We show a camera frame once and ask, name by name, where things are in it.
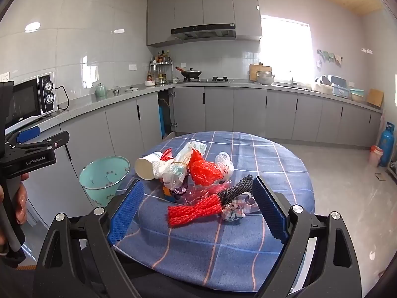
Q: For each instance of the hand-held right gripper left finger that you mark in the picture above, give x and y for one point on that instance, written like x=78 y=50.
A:
x=124 y=215

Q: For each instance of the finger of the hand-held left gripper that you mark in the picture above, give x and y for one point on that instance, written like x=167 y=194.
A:
x=28 y=134
x=51 y=142

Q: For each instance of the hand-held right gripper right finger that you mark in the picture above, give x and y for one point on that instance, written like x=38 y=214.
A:
x=269 y=212

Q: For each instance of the plaid wrapper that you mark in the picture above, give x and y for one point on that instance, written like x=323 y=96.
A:
x=238 y=210

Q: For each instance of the black foam net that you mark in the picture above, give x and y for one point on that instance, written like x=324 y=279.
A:
x=237 y=187

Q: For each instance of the orange packet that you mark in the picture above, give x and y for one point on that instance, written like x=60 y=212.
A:
x=167 y=194

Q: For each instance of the mint green bin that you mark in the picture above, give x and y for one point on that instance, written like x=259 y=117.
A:
x=93 y=178

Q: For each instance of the white paper cup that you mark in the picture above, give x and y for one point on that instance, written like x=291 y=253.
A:
x=147 y=166

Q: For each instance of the purple snack wrapper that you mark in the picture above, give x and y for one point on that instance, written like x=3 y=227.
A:
x=179 y=194

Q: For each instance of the white plastic bag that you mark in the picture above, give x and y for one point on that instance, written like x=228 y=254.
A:
x=225 y=161

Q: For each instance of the red foam net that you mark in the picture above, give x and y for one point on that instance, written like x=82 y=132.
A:
x=192 y=212

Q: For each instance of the clear plastic wrap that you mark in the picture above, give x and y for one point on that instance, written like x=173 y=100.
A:
x=201 y=194

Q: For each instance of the red wrapper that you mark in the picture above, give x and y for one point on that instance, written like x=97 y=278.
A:
x=167 y=154

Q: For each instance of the red mesh bag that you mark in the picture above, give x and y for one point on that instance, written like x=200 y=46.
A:
x=204 y=170

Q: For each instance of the person's left hand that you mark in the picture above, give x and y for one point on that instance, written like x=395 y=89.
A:
x=20 y=205

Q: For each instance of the silver black microwave oven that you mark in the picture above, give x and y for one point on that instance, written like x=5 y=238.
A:
x=26 y=99

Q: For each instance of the grey stone countertop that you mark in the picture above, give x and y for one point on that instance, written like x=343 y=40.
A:
x=83 y=107

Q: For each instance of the green ceramic jar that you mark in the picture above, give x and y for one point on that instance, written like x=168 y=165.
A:
x=100 y=90

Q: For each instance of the blue plaid tablecloth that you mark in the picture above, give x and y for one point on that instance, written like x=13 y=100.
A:
x=201 y=254

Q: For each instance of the white bowl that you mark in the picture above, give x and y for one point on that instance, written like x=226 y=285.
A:
x=150 y=83

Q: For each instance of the small brown floor item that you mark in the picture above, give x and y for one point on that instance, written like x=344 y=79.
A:
x=380 y=176

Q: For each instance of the open cabinet door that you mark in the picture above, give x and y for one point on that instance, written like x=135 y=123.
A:
x=174 y=108

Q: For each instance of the pink bucket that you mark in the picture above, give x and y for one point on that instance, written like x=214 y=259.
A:
x=375 y=155

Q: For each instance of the metal spice rack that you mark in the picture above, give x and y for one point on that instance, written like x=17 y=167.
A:
x=161 y=72

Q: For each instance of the metal pot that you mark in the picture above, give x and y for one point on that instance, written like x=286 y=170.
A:
x=265 y=78

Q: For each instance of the blue gas cylinder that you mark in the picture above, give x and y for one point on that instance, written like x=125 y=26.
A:
x=386 y=144

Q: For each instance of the white dish basket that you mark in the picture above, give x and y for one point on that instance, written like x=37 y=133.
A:
x=322 y=87

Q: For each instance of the spice rack with bottles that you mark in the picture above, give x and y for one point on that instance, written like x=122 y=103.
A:
x=159 y=57

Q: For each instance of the blue plastic basket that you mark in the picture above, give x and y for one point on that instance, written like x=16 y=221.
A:
x=340 y=89

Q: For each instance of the gas stove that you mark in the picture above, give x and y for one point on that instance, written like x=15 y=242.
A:
x=214 y=80

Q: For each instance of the wooden cutting board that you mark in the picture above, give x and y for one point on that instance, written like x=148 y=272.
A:
x=256 y=68

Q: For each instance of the pale green tub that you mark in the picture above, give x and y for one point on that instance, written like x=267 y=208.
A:
x=356 y=95

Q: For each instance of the black wok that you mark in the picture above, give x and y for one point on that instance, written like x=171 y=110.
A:
x=190 y=74

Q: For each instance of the brown board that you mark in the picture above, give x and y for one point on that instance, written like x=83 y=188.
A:
x=375 y=97

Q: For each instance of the bright window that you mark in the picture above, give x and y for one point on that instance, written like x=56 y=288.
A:
x=285 y=49

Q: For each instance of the hanging cloths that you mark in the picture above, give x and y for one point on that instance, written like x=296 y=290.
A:
x=328 y=56

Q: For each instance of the black range hood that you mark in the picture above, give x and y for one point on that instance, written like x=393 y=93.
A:
x=204 y=31

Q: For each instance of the grey wall cabinets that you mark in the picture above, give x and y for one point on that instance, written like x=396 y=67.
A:
x=201 y=6

